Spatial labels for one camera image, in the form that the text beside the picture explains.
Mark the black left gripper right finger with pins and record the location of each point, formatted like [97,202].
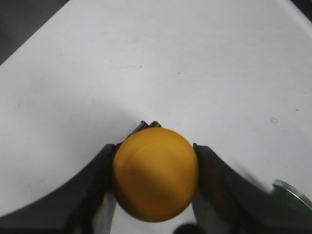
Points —
[227,203]

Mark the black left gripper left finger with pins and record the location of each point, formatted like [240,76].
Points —
[73,205]

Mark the green conveyor belt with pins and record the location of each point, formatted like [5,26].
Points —
[291,196]

